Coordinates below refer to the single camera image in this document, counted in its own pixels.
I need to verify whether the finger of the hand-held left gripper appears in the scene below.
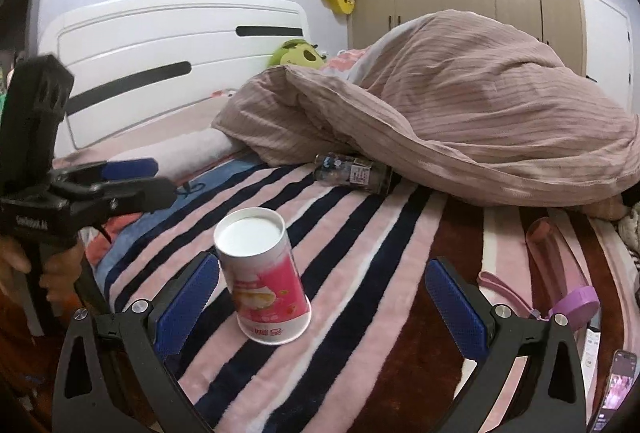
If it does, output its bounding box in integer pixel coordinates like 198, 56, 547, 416
92, 176, 178, 217
65, 157, 160, 186

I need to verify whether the white door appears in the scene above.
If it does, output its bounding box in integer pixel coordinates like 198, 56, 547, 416
580, 0, 634, 111

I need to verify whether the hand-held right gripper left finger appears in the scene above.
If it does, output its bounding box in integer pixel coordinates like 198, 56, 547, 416
52, 251, 221, 433

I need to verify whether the white pillow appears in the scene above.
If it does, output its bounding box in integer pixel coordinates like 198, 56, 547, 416
150, 127, 238, 181

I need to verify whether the pink and white paper cup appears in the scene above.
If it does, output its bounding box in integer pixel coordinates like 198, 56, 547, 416
213, 207, 313, 346

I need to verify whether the smartphone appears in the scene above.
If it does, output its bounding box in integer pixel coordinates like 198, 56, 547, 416
586, 349, 639, 433

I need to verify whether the pink striped duvet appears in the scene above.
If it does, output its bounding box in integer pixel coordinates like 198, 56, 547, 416
212, 10, 640, 208

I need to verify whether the person's left hand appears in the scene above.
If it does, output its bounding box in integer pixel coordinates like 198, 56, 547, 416
0, 233, 87, 301

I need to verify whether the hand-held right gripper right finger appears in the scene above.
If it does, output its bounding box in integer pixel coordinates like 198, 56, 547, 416
424, 257, 587, 433

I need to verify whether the clear plastic bottle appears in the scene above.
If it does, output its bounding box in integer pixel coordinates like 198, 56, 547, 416
313, 153, 394, 195

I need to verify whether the pink bottle with purple lid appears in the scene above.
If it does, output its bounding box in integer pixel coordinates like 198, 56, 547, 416
528, 216, 600, 329

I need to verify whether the green plush toy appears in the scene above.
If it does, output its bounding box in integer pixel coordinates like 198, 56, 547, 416
266, 39, 328, 68

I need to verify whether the white bed headboard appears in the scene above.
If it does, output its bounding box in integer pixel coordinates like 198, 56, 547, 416
39, 0, 308, 158

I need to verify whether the striped fleece blanket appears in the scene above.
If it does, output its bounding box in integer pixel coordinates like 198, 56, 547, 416
52, 153, 631, 433

